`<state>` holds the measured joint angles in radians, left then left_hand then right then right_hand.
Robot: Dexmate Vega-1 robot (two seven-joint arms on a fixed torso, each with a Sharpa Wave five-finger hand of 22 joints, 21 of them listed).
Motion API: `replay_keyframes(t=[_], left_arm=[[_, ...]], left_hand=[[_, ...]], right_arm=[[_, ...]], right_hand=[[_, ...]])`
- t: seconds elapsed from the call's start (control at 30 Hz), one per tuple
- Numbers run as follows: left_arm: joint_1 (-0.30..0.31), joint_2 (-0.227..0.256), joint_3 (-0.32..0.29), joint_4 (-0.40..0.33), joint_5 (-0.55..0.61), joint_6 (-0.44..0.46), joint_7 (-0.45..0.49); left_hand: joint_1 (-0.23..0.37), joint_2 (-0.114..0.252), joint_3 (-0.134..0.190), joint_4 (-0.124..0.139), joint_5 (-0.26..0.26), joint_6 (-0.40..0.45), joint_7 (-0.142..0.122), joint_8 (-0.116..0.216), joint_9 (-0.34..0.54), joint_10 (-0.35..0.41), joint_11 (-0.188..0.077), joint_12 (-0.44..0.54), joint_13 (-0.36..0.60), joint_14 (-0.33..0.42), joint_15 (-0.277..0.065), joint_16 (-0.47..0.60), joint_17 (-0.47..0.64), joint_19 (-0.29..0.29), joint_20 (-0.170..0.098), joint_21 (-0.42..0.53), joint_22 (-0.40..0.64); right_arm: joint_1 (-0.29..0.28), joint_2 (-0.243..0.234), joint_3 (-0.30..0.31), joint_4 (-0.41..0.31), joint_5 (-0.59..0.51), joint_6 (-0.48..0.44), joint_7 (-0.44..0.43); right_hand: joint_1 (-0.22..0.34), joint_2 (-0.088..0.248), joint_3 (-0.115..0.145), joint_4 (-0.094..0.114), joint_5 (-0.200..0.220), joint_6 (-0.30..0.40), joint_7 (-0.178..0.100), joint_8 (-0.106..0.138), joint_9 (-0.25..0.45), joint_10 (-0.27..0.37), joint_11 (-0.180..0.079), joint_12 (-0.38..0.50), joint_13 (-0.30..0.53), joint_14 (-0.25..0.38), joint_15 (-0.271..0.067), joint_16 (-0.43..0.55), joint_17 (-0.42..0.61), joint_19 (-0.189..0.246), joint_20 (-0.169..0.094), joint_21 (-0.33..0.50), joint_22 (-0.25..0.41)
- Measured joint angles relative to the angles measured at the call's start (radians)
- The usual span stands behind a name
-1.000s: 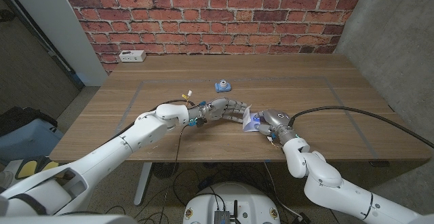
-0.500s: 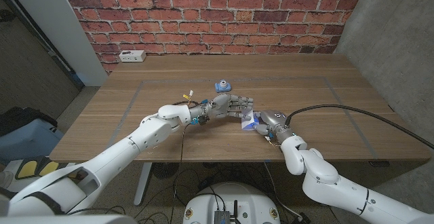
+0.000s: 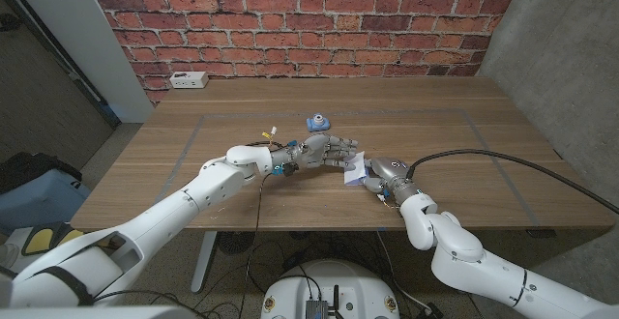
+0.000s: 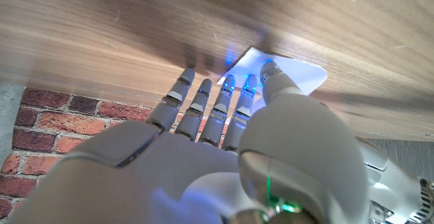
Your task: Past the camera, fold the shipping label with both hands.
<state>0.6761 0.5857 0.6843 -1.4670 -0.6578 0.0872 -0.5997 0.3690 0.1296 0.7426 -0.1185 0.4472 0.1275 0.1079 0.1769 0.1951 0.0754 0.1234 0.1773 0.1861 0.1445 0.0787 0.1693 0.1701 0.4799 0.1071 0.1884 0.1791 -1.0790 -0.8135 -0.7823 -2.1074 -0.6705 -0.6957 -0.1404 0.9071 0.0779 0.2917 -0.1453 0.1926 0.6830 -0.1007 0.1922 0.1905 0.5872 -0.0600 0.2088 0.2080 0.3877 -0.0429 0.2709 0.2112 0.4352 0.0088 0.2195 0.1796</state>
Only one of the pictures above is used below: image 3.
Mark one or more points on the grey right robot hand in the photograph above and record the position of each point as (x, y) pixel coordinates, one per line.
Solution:
(389, 171)

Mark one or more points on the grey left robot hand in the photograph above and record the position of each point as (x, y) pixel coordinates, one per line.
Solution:
(314, 150)

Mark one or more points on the white paper shipping label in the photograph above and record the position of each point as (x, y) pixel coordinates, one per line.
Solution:
(355, 174)

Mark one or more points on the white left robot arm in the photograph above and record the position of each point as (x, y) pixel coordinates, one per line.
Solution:
(203, 193)

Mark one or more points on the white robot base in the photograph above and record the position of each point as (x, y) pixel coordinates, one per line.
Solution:
(333, 280)

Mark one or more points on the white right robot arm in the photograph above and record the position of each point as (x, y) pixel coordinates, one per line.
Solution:
(483, 266)

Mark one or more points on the black round floor fan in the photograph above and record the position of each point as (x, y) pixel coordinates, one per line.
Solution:
(235, 242)

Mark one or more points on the red brick printed backdrop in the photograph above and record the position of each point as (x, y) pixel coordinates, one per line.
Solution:
(300, 24)

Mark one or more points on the black antenna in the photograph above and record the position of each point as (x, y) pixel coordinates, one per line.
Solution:
(336, 299)

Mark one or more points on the white power strip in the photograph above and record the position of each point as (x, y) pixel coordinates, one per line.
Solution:
(188, 79)

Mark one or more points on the grey electronics box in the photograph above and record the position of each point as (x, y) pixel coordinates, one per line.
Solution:
(316, 310)

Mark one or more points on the white table leg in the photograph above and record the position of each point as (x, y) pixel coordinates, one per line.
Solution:
(203, 266)

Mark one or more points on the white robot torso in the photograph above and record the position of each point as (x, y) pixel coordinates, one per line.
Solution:
(97, 313)

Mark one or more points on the black bag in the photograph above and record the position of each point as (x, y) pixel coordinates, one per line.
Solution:
(29, 166)

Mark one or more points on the white sneaker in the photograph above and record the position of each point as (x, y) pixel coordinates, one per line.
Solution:
(7, 256)

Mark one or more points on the blue toy camera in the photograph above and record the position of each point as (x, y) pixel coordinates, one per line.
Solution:
(318, 124)

